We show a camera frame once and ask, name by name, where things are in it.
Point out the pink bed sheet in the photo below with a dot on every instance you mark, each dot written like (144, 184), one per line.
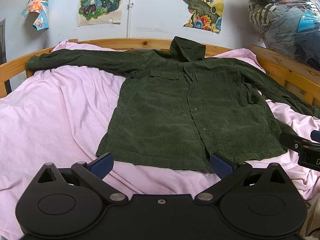
(61, 118)

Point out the blond chibi character poster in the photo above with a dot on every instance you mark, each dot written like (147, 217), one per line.
(92, 12)

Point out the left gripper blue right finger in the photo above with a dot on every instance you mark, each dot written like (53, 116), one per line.
(231, 175)

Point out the wooden bed frame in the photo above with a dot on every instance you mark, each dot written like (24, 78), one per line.
(298, 78)

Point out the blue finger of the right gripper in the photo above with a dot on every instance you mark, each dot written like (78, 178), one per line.
(315, 136)

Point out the dark green corduroy shirt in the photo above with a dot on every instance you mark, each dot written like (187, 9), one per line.
(177, 108)

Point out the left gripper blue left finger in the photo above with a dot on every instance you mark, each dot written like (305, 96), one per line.
(91, 176)

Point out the plastic bag of clothes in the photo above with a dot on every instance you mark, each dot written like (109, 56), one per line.
(289, 27)

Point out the anime girl poster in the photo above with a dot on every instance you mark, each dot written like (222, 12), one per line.
(39, 9)

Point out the white wall pipe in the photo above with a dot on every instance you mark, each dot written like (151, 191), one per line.
(129, 16)

